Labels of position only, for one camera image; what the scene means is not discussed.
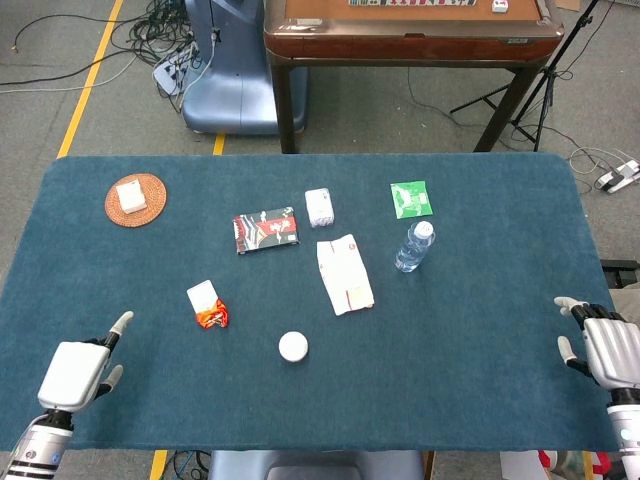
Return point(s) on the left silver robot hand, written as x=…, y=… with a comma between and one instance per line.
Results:
x=75, y=372

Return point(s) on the clear plastic water bottle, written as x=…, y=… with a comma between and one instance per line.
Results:
x=414, y=247

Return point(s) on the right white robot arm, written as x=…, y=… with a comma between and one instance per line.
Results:
x=627, y=430

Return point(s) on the red and white bag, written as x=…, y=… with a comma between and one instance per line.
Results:
x=547, y=465

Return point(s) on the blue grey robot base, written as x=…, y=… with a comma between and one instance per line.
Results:
x=235, y=75

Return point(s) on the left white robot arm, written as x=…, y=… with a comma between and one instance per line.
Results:
x=35, y=445

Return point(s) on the brown mahjong table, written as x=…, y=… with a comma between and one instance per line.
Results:
x=410, y=47

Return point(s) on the row of face-up mahjong tiles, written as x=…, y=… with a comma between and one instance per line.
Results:
x=410, y=3

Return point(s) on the single white mahjong tile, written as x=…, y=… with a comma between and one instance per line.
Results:
x=498, y=5

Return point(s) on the green foil packet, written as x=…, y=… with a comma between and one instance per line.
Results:
x=411, y=200

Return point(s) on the orange white snack packet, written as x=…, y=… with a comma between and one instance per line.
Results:
x=202, y=297

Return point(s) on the blue felt table cloth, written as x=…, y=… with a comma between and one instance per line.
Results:
x=450, y=350

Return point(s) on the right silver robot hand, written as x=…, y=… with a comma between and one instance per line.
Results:
x=612, y=350

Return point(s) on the red and black book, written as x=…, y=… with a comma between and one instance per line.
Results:
x=266, y=230

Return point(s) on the clear box of purple clips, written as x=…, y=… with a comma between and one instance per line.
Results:
x=319, y=207

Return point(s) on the black tripod stand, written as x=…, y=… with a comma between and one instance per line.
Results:
x=547, y=75

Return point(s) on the small white box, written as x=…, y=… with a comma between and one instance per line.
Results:
x=131, y=197

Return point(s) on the white paper bag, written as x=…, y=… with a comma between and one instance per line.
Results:
x=345, y=272

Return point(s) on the white power strip, black plug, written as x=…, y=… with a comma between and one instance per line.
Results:
x=617, y=177

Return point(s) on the round clear jar of clips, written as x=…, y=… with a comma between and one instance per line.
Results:
x=293, y=346

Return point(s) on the round woven rattan coaster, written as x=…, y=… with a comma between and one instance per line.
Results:
x=155, y=200

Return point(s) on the blue grey robot own base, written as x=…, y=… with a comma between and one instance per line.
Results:
x=315, y=467

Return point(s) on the white power strip with plugs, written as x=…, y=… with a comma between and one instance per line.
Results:
x=172, y=72

